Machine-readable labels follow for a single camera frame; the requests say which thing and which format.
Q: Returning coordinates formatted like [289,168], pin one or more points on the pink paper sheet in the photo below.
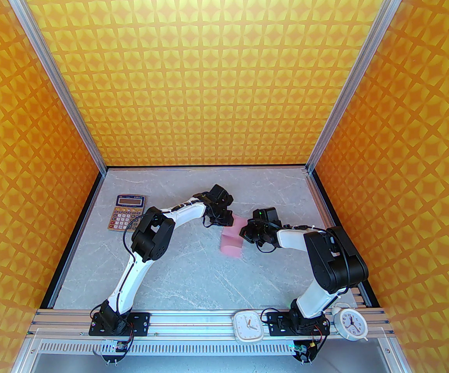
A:
[230,247]

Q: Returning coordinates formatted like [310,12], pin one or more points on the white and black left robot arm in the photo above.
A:
[152,235]

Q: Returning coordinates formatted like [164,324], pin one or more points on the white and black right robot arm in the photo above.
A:
[337,262]

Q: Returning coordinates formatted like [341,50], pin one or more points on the square white table clock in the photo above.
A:
[247,326]

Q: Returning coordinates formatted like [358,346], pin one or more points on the calculator with yellow keys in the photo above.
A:
[125,216]

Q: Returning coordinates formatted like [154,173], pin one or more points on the small circuit board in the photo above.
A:
[304,350]
[110,348]

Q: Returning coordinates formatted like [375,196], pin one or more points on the round white alarm clock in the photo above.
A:
[350,323]

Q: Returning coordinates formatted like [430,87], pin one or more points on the side rail with black trim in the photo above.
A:
[328,208]
[91,208]

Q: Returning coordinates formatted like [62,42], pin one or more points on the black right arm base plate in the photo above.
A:
[275,326]

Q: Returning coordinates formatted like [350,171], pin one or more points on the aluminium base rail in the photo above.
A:
[193,321]

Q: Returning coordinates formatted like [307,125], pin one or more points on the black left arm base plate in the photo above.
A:
[141,323]

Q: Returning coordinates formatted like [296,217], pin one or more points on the aluminium corner post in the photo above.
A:
[355,72]
[55,74]

